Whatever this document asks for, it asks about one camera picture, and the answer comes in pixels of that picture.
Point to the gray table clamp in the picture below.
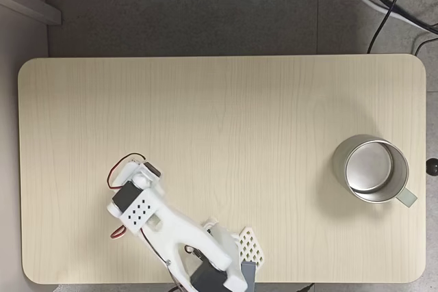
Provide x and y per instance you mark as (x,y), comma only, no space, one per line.
(249,276)

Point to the stainless steel cup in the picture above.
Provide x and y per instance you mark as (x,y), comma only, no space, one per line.
(367,169)

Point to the white shelf ledge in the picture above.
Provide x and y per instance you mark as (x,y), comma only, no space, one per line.
(31,4)

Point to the black round knob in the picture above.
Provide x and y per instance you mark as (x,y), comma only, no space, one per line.
(433,167)

